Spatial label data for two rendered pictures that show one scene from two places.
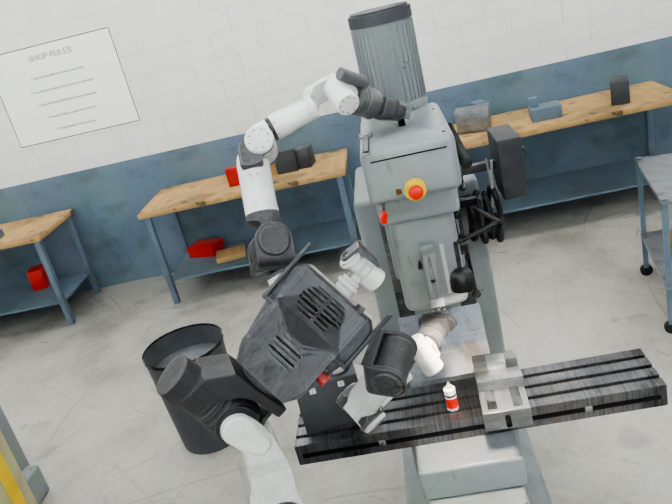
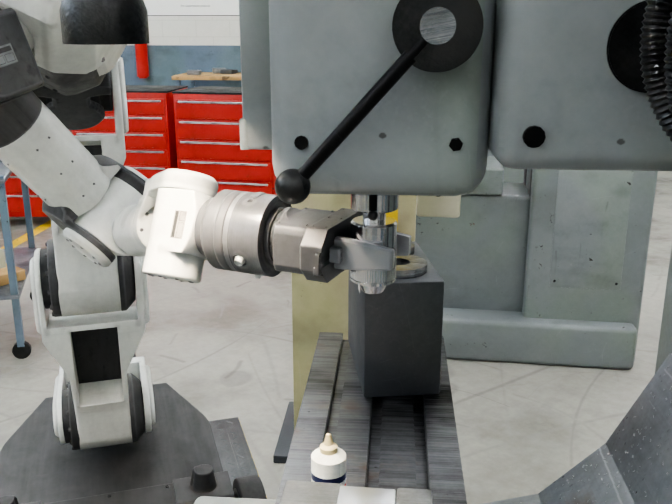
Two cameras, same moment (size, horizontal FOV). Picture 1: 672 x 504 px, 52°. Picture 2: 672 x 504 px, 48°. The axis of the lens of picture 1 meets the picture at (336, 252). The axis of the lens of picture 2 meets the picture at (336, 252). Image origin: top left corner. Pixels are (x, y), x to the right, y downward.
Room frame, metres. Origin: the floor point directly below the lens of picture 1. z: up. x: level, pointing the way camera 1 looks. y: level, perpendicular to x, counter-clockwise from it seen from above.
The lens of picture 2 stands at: (1.93, -1.02, 1.46)
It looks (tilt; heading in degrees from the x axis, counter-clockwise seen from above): 17 degrees down; 87
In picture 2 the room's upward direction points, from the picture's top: straight up
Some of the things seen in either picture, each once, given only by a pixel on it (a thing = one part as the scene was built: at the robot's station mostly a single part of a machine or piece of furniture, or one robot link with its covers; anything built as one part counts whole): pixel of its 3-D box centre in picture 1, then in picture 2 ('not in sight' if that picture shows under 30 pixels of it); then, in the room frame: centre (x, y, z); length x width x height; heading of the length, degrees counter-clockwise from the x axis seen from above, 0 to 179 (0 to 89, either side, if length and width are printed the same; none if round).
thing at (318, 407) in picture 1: (329, 393); (391, 310); (2.09, 0.15, 1.00); 0.22 x 0.12 x 0.20; 92
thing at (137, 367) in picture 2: not in sight; (104, 400); (1.51, 0.48, 0.68); 0.21 x 0.20 x 0.13; 104
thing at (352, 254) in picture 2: not in sight; (361, 257); (1.99, -0.31, 1.24); 0.06 x 0.02 x 0.03; 154
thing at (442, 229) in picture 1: (427, 252); (382, 8); (2.01, -0.28, 1.47); 0.21 x 0.19 x 0.32; 82
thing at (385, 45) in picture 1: (388, 59); not in sight; (2.26, -0.31, 2.05); 0.20 x 0.20 x 0.32
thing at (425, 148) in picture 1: (406, 149); not in sight; (2.02, -0.28, 1.81); 0.47 x 0.26 x 0.16; 172
